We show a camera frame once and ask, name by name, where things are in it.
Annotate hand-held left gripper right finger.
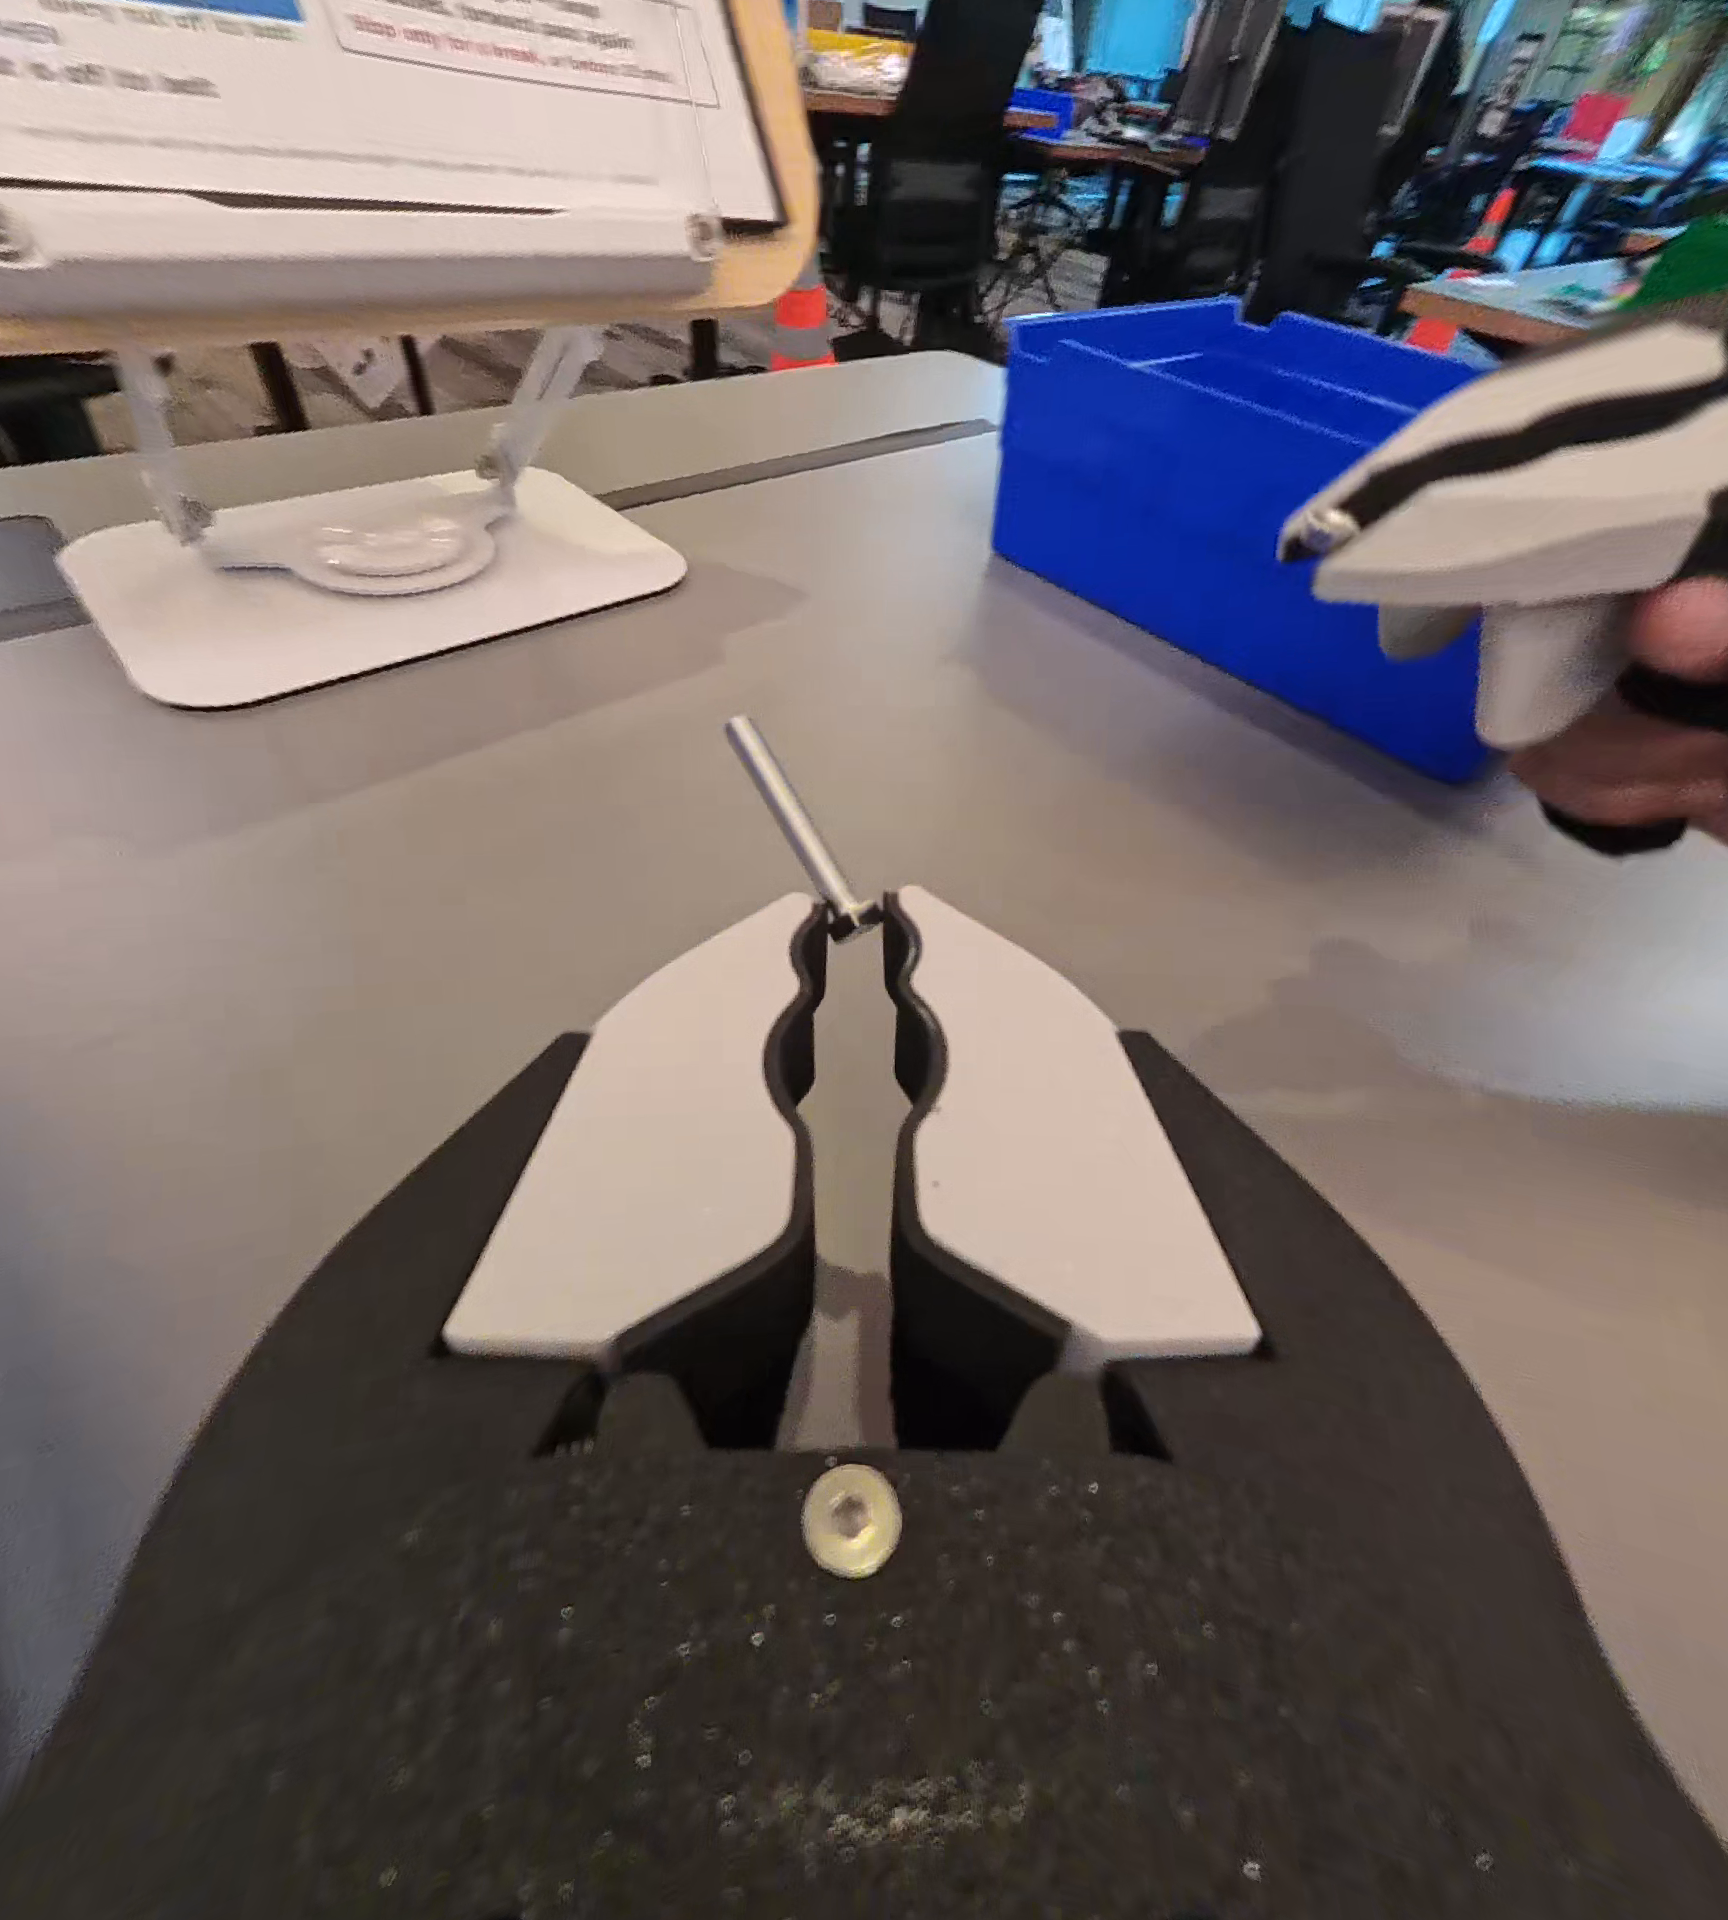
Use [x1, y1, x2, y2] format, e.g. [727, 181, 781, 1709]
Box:
[883, 883, 1266, 1449]

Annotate printed instruction sheet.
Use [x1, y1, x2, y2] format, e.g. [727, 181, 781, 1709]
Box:
[0, 0, 783, 227]

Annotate blue plastic bin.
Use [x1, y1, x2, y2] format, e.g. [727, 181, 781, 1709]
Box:
[990, 295, 1499, 786]

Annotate wooden table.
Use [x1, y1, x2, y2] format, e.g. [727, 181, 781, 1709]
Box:
[1404, 261, 1676, 354]

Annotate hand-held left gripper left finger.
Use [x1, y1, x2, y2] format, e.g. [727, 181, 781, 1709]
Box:
[440, 891, 821, 1449]

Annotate white document stand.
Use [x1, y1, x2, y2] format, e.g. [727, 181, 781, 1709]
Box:
[0, 172, 727, 711]

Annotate black office chair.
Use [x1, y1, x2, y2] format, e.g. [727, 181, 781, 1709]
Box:
[1223, 13, 1466, 323]
[825, 0, 1053, 354]

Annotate thin long steel bolt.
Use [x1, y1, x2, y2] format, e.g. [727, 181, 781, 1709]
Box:
[721, 713, 883, 943]

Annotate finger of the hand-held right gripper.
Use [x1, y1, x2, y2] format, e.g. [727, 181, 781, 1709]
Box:
[1284, 317, 1728, 529]
[1309, 432, 1728, 751]

